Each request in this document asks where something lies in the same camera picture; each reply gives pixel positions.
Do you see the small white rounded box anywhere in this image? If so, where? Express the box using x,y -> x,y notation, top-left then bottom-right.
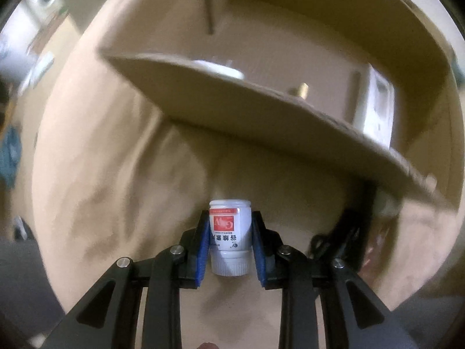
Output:
192,59 -> 245,80

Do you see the large brown cardboard box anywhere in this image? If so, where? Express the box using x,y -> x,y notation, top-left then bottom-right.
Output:
99,0 -> 464,208

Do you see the white rectangular device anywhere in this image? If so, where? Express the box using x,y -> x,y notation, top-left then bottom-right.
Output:
352,64 -> 395,147

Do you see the blue cloth on floor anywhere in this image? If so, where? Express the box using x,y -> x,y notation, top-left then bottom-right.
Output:
0,126 -> 22,189

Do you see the white red label bottle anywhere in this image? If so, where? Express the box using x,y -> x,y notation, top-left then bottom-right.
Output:
209,199 -> 252,277

